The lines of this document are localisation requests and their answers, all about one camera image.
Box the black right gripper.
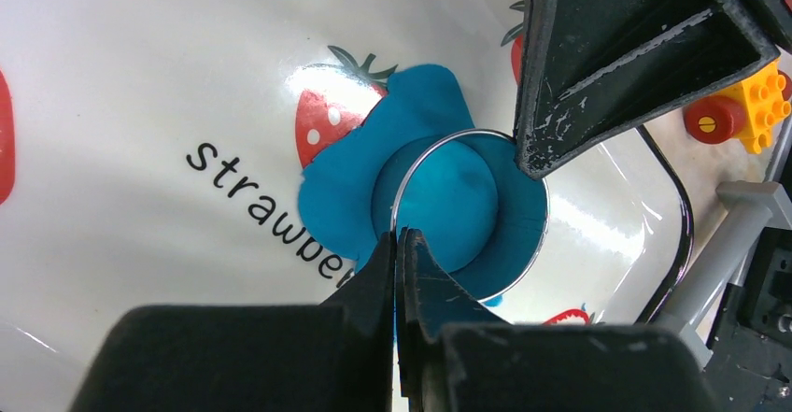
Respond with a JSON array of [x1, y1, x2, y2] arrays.
[[514, 0, 791, 179]]

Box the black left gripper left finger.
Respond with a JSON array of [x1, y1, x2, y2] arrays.
[[71, 233, 396, 411]]

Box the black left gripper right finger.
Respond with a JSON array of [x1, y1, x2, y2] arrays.
[[395, 228, 717, 411]]

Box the silver tape roll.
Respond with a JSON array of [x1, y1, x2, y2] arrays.
[[372, 129, 548, 301]]

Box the blue play dough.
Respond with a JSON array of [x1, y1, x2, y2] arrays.
[[298, 64, 548, 300]]

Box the yellow toy brick car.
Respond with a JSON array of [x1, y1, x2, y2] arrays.
[[683, 60, 791, 154]]

